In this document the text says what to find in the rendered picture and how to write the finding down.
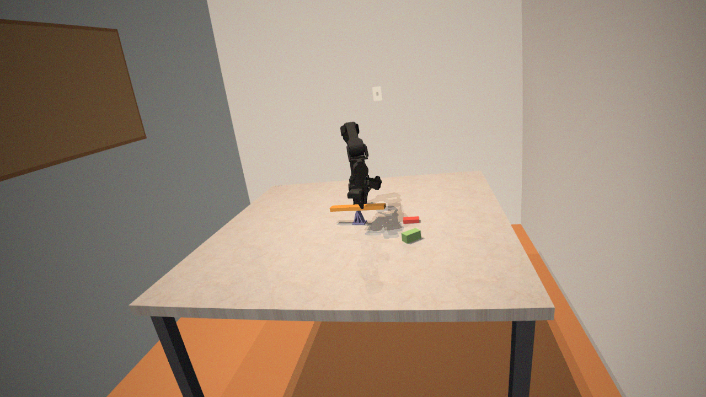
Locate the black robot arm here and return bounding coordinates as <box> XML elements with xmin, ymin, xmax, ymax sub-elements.
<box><xmin>340</xmin><ymin>122</ymin><xmax>382</xmax><ymax>191</ymax></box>

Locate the orange bar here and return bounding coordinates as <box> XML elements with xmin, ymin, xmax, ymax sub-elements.
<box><xmin>330</xmin><ymin>203</ymin><xmax>386</xmax><ymax>212</ymax></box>

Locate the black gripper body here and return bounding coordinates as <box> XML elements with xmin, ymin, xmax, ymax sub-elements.
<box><xmin>347</xmin><ymin>174</ymin><xmax>368</xmax><ymax>199</ymax></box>

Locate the green rectangular block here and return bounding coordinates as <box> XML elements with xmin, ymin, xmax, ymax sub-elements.
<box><xmin>402</xmin><ymin>228</ymin><xmax>421</xmax><ymax>244</ymax></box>

